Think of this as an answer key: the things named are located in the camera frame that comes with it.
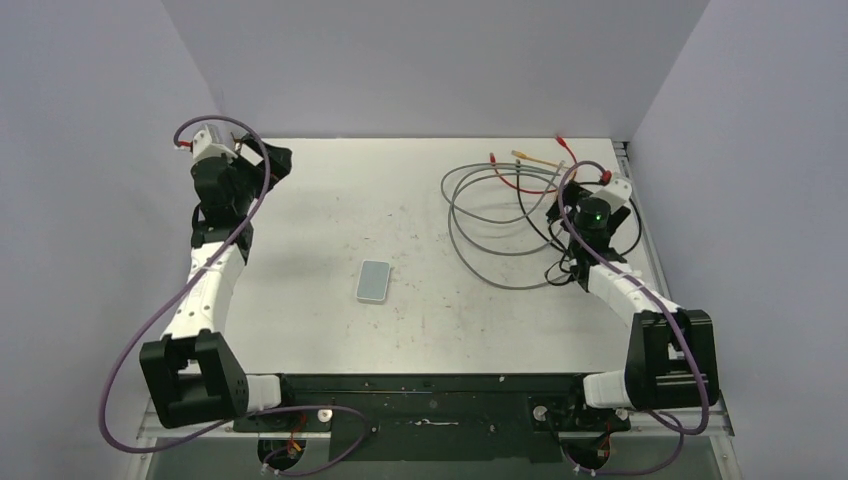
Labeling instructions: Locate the red ethernet cable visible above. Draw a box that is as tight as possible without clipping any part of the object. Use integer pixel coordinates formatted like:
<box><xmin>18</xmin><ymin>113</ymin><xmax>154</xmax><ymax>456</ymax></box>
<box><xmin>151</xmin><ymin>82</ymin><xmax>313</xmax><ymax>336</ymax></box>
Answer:
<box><xmin>488</xmin><ymin>135</ymin><xmax>581</xmax><ymax>196</ymax></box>

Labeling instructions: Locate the black ethernet cable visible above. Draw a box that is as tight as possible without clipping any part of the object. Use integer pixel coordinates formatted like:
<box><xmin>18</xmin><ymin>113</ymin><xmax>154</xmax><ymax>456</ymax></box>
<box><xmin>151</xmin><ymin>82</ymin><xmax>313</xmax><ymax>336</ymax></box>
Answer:
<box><xmin>513</xmin><ymin>158</ymin><xmax>644</xmax><ymax>287</ymax></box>

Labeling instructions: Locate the yellow ethernet cable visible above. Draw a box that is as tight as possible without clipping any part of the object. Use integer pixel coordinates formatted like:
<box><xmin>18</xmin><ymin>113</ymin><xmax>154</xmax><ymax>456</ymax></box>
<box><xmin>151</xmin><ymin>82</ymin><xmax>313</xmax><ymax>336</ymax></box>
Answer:
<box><xmin>511</xmin><ymin>150</ymin><xmax>561</xmax><ymax>168</ymax></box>

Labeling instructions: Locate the white network switch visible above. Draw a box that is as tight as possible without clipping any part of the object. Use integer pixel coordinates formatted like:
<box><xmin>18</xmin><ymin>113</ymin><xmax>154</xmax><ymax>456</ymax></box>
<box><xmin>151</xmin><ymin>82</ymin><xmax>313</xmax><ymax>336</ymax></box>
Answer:
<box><xmin>355</xmin><ymin>260</ymin><xmax>392</xmax><ymax>304</ymax></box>

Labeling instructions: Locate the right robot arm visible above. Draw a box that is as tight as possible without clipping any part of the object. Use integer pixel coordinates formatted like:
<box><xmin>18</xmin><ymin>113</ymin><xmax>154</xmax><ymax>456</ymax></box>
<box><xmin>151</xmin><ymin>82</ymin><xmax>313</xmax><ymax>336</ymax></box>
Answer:
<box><xmin>547</xmin><ymin>180</ymin><xmax>720</xmax><ymax>428</ymax></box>

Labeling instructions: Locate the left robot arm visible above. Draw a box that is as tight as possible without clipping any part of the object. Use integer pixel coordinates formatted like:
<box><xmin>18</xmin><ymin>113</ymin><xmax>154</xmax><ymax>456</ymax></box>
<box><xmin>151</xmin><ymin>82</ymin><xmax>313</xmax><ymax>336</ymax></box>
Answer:
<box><xmin>139</xmin><ymin>131</ymin><xmax>298</xmax><ymax>431</ymax></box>

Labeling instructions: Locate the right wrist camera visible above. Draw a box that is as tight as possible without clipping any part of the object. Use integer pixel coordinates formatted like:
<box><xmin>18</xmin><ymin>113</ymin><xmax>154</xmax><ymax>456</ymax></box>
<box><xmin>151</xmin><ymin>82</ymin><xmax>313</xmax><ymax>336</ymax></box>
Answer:
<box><xmin>590</xmin><ymin>173</ymin><xmax>633</xmax><ymax>212</ymax></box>

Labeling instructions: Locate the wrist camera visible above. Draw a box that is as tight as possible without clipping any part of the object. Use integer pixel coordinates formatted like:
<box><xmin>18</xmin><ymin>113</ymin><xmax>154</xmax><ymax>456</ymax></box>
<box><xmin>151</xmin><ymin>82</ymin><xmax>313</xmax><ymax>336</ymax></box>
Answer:
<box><xmin>590</xmin><ymin>173</ymin><xmax>633</xmax><ymax>212</ymax></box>
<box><xmin>176</xmin><ymin>123</ymin><xmax>236</xmax><ymax>163</ymax></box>

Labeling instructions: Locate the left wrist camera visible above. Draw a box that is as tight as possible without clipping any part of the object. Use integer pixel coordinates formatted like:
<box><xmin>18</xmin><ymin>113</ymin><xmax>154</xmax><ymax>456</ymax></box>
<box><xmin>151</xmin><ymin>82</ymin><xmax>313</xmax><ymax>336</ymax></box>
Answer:
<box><xmin>176</xmin><ymin>123</ymin><xmax>236</xmax><ymax>163</ymax></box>

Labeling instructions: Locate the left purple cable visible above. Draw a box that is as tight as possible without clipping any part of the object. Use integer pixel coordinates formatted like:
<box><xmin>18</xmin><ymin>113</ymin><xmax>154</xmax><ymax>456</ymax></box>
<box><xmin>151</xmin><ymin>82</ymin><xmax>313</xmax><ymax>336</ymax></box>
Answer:
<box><xmin>99</xmin><ymin>115</ymin><xmax>368</xmax><ymax>478</ymax></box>

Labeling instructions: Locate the aluminium rail frame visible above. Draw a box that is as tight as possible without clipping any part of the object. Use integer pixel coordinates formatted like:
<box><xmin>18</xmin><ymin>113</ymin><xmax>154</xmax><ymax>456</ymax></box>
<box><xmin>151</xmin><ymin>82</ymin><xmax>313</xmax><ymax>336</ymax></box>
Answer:
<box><xmin>139</xmin><ymin>137</ymin><xmax>720</xmax><ymax>478</ymax></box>

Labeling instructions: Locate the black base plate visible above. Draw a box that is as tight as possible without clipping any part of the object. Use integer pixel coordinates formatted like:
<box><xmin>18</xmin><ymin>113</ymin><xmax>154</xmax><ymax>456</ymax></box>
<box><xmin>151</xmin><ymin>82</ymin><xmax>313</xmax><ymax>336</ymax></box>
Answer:
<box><xmin>233</xmin><ymin>372</ymin><xmax>700</xmax><ymax>465</ymax></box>

